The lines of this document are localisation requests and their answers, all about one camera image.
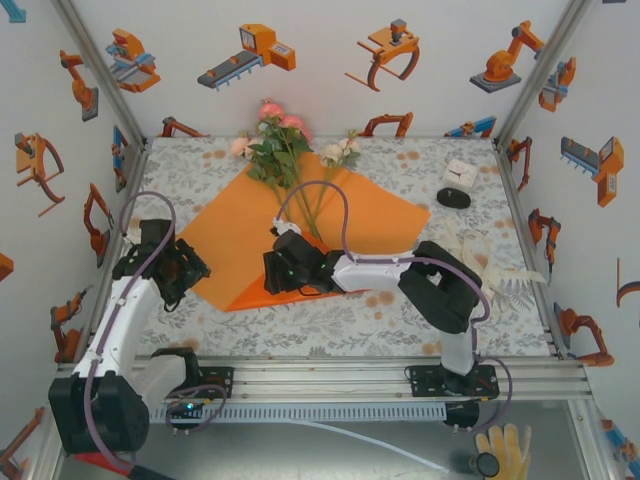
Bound orange wrapping paper sheet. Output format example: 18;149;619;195
177;154;432;314

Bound peach blossom flower stem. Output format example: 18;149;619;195
229;130;261;161

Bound black round knob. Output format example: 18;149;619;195
469;451;501;479

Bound aluminium side rail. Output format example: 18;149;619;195
492;138;571;361
82;138;151;362

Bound floral printed tablecloth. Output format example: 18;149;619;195
94;135;551;359

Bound aluminium frame cross rails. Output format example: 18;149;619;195
47;355;594;404

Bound aluminium frame post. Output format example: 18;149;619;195
492;0;596;149
49;0;149;149

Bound cream printed ribbon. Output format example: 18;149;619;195
439;217;549;314

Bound black controller box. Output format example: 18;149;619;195
444;402;481;431

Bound grey metal shelf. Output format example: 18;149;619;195
54;419;609;480

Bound cream bud flower stem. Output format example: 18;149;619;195
304;128;362;231

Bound small white square clock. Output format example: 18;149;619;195
442;158;479;192

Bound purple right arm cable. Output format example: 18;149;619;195
273;180;514;435

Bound red pipe wrench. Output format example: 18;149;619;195
74;449;176;480

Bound circuit board with green light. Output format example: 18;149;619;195
167;399;209;419

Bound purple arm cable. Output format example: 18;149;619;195
83;191;226;471
273;180;514;435

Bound black oval object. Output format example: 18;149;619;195
436;187;472;209

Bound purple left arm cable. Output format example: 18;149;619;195
83;191;226;471

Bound yellow work glove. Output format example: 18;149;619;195
473;423;532;480

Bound white slotted cable duct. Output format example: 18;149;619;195
147;403;447;424

